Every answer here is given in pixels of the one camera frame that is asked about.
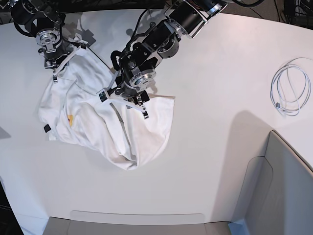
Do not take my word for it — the white coiled cable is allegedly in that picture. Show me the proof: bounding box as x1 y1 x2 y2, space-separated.
269 57 313 117

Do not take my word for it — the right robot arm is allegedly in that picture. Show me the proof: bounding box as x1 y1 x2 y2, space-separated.
6 0 86 83

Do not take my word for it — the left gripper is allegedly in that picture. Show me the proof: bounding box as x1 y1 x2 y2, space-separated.
103 80 150 119

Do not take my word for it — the beige chair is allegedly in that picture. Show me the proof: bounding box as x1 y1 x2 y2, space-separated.
44 131 313 235

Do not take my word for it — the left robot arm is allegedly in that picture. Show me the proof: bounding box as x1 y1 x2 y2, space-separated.
98 0 228 118

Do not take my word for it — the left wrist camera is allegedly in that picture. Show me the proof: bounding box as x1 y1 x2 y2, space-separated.
97 89 108 103

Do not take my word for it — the white t-shirt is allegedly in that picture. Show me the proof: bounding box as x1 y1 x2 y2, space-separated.
38 48 175 170

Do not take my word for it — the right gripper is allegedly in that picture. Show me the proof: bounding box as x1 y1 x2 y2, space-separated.
44 40 87 83

